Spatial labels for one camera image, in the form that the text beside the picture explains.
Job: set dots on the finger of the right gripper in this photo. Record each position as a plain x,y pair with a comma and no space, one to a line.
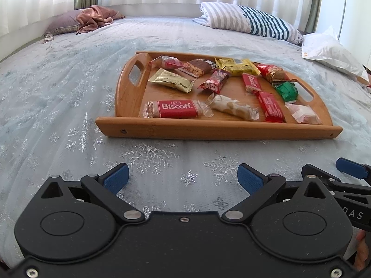
357,170

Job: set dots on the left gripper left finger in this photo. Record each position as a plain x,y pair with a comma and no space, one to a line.
103,189

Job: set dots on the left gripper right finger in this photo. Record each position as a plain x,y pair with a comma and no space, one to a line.
263,191

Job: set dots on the red KitKat bar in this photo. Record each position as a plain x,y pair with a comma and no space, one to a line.
270,107

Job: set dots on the white candy packet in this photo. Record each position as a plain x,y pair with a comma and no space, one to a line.
303,114

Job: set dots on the clear nougat packet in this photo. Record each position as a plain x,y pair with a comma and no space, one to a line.
232,107

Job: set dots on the green snack packet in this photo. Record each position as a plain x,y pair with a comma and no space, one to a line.
287,90

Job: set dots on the red Biscoff packet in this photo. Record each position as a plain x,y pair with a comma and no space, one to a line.
176,109
252,84

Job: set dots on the red cashew nut packet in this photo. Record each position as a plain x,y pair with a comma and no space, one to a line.
272,73

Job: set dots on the dark red chocolate bar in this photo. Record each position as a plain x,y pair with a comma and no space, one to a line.
216,81

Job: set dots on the gold snack packet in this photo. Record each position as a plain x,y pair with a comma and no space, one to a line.
172,80

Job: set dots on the yellow snack packet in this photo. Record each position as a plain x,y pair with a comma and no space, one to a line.
237,67

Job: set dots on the brown peanut snack packet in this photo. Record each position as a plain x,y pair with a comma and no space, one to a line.
198,67

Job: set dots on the pink rice cake packet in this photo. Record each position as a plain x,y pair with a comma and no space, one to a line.
166,62

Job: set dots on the person's hand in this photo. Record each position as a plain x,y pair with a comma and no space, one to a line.
362,251

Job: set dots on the light blue bedspread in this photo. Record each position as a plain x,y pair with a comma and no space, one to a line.
52,93

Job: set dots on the wooden serving tray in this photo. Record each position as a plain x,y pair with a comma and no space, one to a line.
187,96

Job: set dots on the white pillow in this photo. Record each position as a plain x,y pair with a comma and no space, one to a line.
326,48

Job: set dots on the green curtain right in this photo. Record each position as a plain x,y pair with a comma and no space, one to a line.
314,13

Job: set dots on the purple pillow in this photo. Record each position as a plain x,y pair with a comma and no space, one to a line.
64,23

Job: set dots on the pink crumpled cloth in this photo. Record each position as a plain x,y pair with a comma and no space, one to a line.
95,17

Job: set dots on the striped pillow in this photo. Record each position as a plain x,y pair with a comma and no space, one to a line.
248,20

